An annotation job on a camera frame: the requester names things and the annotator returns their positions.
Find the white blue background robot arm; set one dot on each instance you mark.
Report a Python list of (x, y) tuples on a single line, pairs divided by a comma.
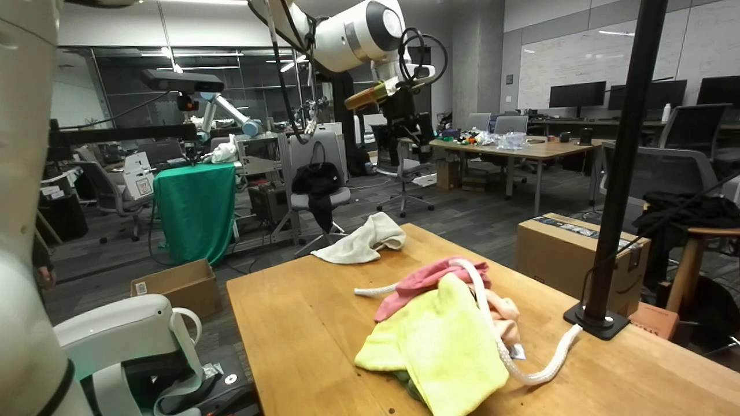
[(233, 116)]

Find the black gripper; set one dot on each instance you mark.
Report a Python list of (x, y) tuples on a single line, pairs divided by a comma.
[(401, 104)]

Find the long wooden office table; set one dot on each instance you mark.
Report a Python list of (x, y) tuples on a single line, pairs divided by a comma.
[(540, 150)]

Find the white swivel chair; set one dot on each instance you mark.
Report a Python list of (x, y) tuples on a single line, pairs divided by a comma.
[(319, 205)]

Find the black office chair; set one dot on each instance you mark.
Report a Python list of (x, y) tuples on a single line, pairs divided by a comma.
[(407, 175)]

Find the yellow-green cloth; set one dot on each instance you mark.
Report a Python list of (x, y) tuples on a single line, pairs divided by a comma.
[(441, 348)]

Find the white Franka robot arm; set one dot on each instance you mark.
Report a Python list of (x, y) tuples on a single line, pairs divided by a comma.
[(23, 193)]

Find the green cloth drape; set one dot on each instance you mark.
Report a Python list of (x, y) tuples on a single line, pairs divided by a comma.
[(193, 215)]

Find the grey office chair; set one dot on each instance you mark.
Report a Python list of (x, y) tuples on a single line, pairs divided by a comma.
[(671, 169)]

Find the cardboard box with black tape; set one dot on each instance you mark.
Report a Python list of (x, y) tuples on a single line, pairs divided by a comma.
[(555, 261)]

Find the black garment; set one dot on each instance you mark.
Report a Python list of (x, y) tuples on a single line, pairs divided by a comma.
[(686, 212)]

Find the black computer monitor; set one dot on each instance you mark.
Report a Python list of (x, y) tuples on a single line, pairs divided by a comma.
[(578, 94), (719, 90), (663, 94)]

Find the black mesh chair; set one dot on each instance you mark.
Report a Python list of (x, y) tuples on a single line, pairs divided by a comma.
[(697, 128)]

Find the black handbag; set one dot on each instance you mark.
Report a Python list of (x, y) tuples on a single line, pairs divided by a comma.
[(317, 178)]

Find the white paper sign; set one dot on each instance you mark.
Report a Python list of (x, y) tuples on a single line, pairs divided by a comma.
[(140, 177)]

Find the wooden stool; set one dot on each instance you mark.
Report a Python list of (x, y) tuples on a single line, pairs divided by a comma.
[(686, 268)]

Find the black stereo camera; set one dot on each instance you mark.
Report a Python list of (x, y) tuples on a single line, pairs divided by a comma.
[(186, 81)]

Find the white ribbed towel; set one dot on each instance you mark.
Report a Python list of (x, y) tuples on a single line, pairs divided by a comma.
[(359, 243)]

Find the black pole stand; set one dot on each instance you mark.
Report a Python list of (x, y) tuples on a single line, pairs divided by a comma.
[(615, 193)]

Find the small open cardboard box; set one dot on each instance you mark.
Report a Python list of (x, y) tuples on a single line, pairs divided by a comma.
[(186, 290)]

